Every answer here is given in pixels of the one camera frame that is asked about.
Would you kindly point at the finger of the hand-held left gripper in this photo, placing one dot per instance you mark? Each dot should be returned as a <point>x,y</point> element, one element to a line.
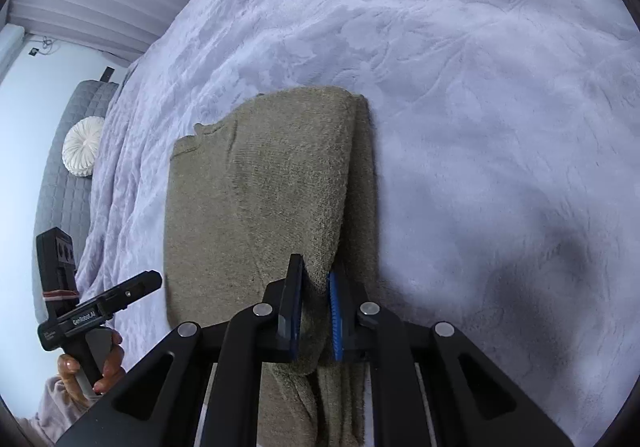
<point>132,288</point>

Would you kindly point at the person's left hand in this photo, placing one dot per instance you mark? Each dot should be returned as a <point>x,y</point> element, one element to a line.
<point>107,367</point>

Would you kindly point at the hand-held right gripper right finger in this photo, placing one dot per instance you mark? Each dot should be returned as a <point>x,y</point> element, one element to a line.
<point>336,322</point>

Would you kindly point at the lavender textured bedspread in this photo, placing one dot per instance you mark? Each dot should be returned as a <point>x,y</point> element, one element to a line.
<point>475,127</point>

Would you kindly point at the olive knitted sweater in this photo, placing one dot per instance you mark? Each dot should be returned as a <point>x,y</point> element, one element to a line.
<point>270,207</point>

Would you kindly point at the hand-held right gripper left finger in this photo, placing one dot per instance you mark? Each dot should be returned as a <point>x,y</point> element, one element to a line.
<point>295,312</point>

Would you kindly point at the grey quilted headboard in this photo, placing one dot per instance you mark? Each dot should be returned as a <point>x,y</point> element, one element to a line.
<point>65,187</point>

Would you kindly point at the white round pleated cushion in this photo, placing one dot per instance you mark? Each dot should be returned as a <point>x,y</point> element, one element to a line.
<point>82,147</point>

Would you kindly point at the person's left forearm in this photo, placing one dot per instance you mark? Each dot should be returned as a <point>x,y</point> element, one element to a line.
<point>45,407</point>

